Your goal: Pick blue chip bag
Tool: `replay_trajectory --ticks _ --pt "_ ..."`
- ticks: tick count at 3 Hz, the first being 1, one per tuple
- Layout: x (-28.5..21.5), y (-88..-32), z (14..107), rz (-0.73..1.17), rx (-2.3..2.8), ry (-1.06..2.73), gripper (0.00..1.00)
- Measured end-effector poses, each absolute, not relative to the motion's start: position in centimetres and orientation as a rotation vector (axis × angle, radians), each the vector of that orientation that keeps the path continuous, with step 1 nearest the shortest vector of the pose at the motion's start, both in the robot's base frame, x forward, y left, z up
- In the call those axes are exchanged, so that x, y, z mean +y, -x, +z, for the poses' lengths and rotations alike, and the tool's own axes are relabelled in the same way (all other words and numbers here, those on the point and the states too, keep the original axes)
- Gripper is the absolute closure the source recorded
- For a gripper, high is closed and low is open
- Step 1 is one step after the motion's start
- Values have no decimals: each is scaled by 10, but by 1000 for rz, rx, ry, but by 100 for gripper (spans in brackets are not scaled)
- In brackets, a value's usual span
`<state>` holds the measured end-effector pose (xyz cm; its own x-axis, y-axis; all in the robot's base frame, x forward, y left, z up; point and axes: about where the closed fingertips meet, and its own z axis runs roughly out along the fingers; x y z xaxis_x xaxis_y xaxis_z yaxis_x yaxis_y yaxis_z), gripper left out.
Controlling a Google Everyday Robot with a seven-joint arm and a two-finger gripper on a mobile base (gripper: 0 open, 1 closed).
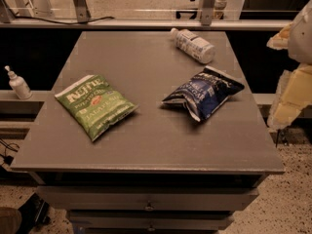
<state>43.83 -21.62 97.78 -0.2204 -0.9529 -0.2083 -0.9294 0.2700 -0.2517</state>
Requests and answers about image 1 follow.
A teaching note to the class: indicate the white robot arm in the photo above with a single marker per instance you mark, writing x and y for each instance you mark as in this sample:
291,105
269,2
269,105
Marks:
294,89

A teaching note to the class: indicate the blue chip bag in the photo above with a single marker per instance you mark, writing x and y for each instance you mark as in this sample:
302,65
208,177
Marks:
204,93

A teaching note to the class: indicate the green jalapeno chip bag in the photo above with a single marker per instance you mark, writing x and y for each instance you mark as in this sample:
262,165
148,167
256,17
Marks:
95,105

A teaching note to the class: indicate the white plastic bottle lying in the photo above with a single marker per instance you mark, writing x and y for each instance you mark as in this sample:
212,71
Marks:
194,45

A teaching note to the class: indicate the grey upper drawer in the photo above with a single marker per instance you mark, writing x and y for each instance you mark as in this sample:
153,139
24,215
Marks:
147,198

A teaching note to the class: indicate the grey drawer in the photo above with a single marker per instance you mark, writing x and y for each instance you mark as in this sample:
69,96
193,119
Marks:
147,198
150,220

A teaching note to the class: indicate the grey lower drawer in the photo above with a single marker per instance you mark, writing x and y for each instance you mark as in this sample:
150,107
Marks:
150,220

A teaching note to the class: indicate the white pump dispenser bottle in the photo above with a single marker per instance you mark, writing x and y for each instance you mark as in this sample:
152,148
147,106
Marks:
18,84

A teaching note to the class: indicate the black object on floor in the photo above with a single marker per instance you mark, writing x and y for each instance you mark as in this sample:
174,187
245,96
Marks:
34,213

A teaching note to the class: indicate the metal frame bracket left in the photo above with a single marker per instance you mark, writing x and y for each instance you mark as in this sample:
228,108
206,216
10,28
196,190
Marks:
82,12

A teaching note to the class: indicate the metal frame bracket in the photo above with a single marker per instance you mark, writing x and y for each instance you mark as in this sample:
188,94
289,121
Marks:
82,12
206,8

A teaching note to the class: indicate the metal frame bracket right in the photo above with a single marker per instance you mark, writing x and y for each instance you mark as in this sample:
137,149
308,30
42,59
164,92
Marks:
206,8

